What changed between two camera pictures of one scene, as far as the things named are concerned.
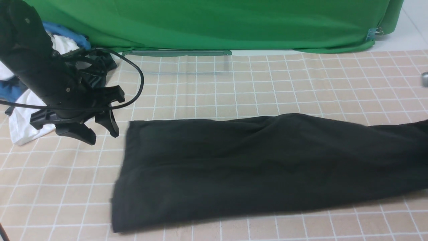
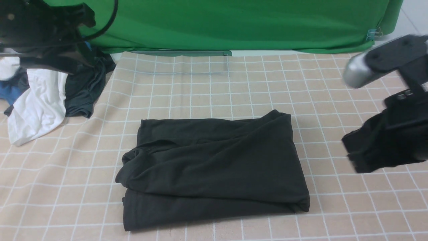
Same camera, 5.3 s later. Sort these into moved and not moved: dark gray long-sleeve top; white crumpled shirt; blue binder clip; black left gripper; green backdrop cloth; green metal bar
Moved: dark gray long-sleeve top; black left gripper
Not moved: white crumpled shirt; green backdrop cloth; blue binder clip; green metal bar
